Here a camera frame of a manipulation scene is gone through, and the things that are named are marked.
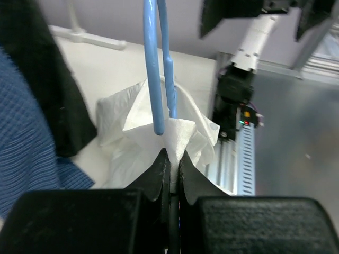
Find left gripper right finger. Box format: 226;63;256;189
179;153;338;253

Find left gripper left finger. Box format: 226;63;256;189
1;149;170;253

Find white shirt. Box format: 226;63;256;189
96;80;220;188

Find blue wire hanger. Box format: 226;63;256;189
143;0;177;135

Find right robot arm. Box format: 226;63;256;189
200;1;335;140

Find blue checked shirt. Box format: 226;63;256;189
1;50;94;220

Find black shirt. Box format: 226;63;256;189
1;1;97;157

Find metal clothes rack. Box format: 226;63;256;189
49;0;127;50

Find aluminium mounting rail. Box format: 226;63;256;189
205;51;239;195

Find grey slotted cable duct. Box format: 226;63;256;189
237;123;256;196

